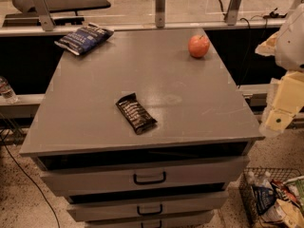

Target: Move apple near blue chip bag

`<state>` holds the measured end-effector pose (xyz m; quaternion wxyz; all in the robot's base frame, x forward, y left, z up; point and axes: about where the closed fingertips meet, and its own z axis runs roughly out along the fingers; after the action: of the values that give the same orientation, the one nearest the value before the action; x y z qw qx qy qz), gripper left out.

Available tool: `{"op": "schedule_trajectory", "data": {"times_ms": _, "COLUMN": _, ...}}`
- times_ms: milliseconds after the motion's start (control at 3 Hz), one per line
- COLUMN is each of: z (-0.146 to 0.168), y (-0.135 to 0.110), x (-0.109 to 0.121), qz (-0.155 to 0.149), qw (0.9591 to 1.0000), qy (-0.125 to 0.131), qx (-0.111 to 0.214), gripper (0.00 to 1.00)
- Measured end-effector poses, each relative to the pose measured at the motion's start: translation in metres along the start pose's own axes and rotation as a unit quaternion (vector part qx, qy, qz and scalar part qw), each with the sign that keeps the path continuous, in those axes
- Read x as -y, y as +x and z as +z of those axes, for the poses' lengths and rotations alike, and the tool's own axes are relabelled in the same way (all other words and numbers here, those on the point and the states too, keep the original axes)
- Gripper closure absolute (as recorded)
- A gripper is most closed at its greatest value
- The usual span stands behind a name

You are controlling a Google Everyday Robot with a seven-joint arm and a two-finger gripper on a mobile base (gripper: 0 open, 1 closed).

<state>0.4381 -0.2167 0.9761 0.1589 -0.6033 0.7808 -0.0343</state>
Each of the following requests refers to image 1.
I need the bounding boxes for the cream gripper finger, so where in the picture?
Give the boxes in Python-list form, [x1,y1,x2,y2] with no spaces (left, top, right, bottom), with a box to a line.
[259,71,304,138]
[255,32,278,57]

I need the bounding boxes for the red apple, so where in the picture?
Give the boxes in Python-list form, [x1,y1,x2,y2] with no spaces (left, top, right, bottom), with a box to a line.
[188,35,210,58]

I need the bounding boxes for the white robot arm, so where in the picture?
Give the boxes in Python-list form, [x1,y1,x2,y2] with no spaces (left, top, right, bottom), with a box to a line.
[255,4,304,138]

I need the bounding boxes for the red snack bag in basket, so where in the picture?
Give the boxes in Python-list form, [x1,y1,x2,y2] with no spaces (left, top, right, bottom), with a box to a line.
[271,180,299,207]

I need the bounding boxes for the blue snack bag in basket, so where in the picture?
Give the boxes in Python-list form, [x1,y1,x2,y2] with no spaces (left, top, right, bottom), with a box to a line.
[253,186,276,215]

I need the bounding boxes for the tan paper bag in basket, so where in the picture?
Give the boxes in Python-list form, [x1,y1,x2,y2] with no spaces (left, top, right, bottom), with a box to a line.
[261,199,304,228]

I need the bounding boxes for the blue chip bag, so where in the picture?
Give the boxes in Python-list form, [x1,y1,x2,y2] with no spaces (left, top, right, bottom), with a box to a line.
[55,23,114,56]

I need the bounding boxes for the black snack bar wrapper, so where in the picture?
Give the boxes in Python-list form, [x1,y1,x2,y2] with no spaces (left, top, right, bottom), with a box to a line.
[116,93,157,135]

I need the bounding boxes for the grey drawer cabinet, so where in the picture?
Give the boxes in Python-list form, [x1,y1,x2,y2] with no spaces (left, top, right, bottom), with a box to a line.
[21,28,260,228]

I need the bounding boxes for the dark bench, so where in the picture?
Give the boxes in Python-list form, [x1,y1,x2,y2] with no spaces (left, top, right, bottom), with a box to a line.
[3,0,111,27]

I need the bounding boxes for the clear plastic water bottle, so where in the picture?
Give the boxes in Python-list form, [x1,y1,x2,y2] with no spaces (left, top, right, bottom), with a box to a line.
[0,76,18,104]

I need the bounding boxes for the right metal bracket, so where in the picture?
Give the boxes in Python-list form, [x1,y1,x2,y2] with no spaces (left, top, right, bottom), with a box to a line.
[224,0,242,26]

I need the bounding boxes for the metal bracket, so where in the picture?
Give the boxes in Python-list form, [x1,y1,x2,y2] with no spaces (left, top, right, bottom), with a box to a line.
[155,0,165,28]
[32,0,55,31]
[224,0,242,26]

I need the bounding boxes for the wire basket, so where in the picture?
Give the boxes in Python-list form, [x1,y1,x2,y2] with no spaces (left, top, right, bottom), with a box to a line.
[238,167,301,228]

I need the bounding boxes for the middle metal bracket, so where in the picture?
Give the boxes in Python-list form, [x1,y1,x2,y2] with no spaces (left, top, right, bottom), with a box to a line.
[155,0,165,28]

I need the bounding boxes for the top drawer black handle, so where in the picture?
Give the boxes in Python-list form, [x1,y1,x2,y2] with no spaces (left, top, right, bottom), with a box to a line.
[133,172,166,185]

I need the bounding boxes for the drawer black handle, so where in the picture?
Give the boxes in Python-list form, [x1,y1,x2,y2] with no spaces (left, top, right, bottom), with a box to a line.
[137,204,163,217]
[133,172,166,185]
[141,220,162,228]

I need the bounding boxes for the bottom drawer black handle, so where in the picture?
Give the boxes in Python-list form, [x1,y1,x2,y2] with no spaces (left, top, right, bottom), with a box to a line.
[141,220,162,228]

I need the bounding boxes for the middle drawer black handle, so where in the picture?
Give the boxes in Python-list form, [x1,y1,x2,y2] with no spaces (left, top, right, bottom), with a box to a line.
[137,204,163,217]

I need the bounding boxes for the left metal bracket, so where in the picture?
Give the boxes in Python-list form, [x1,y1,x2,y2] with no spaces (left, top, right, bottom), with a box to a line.
[32,0,55,31]

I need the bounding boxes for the black floor cable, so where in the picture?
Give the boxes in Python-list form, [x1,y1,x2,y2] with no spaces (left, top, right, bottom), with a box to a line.
[0,133,61,228]

